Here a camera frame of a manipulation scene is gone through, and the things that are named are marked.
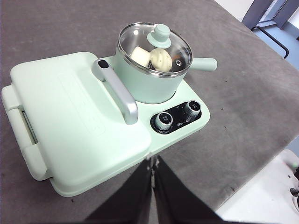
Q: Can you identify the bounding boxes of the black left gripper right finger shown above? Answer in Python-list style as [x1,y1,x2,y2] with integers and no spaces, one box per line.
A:
[153,155,223,221]

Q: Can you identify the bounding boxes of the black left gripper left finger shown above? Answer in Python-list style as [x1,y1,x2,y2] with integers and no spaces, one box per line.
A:
[85,157,154,221]

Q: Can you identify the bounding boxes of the white ridged bun green dots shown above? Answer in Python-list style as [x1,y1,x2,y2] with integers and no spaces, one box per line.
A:
[149,48,173,72]

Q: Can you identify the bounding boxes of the white rectangular steamed bun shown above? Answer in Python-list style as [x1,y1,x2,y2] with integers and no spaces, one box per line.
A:
[130,46,151,67]

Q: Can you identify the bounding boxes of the glass pot lid green knob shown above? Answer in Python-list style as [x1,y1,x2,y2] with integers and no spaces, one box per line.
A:
[118,22,192,76]

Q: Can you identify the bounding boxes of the white platform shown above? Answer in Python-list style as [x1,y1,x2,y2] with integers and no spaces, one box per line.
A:
[214,149,299,224]

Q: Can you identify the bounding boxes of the black control panel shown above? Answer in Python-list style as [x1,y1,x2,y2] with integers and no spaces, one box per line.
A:
[150,100,203,135]

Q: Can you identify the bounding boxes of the silver control knob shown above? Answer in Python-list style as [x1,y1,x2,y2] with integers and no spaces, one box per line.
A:
[184,100,202,117]
[155,112,174,131]

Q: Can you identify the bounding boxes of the green breakfast machine base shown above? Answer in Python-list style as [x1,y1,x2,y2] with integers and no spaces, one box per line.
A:
[1,52,211,196]

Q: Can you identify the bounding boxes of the black metal tube leg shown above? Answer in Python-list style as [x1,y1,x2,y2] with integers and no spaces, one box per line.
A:
[251,25,290,59]

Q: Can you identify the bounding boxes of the silver griddle cover handle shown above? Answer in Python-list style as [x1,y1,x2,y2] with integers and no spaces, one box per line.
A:
[91,59,139,125]

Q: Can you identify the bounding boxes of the green steamer pot with handle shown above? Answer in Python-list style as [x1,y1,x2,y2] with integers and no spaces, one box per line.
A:
[115,22,218,105]

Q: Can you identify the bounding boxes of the dark grey metal frame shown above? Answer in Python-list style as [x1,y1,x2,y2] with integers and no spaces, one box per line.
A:
[242,0,299,31]

